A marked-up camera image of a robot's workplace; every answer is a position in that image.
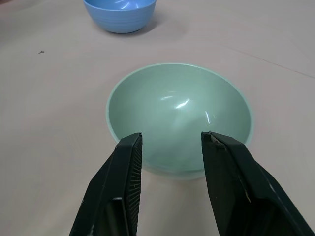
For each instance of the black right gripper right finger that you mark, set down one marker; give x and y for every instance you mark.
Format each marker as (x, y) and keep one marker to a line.
(236, 186)

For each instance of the blue plastic bowl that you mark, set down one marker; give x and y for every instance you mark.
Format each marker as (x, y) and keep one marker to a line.
(120, 17)

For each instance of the green plastic bowl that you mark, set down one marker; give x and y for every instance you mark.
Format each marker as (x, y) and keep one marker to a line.
(172, 110)

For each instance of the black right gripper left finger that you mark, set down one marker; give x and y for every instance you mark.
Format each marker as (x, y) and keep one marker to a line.
(115, 186)

